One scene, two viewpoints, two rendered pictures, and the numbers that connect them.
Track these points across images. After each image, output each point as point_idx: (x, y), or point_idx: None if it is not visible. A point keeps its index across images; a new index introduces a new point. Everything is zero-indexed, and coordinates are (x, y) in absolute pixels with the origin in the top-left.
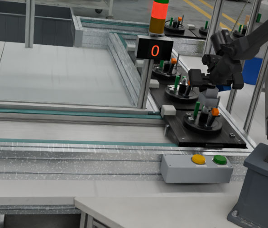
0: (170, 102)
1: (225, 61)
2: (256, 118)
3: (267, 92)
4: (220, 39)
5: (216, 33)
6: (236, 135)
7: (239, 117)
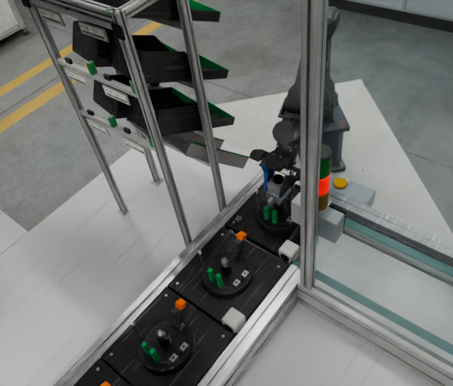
0: (260, 268)
1: None
2: (129, 245)
3: (217, 155)
4: (294, 124)
5: (293, 125)
6: (261, 188)
7: (146, 257)
